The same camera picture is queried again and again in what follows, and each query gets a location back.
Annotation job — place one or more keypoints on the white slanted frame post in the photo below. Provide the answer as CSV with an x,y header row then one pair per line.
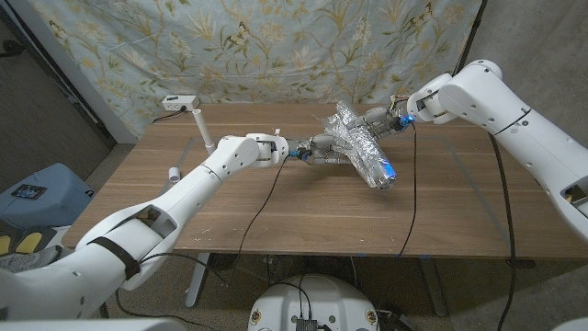
x,y
75,73

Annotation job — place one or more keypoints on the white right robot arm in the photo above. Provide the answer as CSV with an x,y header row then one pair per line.
x,y
505,119

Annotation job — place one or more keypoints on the white table leg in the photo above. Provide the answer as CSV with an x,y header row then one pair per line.
x,y
197,280

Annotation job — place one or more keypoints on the white robot torso dome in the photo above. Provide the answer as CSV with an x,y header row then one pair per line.
x,y
317,299

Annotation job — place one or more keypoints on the floral light blue backdrop cloth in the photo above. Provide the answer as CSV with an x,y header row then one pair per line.
x,y
298,55

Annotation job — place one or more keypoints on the white power strip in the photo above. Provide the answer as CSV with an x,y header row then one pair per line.
x,y
180,102

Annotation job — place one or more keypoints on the grey table leg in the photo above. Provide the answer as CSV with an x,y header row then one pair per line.
x,y
434,289

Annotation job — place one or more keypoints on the small grey finned module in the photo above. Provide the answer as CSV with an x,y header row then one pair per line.
x,y
306,324

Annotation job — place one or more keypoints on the black mat with yellow pads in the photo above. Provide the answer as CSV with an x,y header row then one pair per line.
x,y
28,242

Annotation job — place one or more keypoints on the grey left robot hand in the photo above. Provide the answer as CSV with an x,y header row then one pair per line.
x,y
321,149

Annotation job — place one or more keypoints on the small white pipe cap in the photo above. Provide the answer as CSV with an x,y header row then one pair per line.
x,y
174,174

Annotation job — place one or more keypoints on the grey sneaker shoe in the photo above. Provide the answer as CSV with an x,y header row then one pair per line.
x,y
23,259

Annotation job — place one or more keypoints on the white plastic tube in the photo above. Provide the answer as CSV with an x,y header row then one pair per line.
x,y
203,131

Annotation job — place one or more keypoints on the black backdrop stand pole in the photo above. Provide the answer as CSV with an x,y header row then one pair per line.
x,y
471,32

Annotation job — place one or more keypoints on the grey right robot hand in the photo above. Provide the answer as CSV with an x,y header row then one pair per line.
x,y
383,119

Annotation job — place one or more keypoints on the crinkled aluminum foil roll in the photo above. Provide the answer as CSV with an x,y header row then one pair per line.
x,y
367,151

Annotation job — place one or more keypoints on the black flat printed card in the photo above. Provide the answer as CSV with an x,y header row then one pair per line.
x,y
28,191

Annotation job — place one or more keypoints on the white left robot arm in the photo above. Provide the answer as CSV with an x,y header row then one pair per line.
x,y
193,184

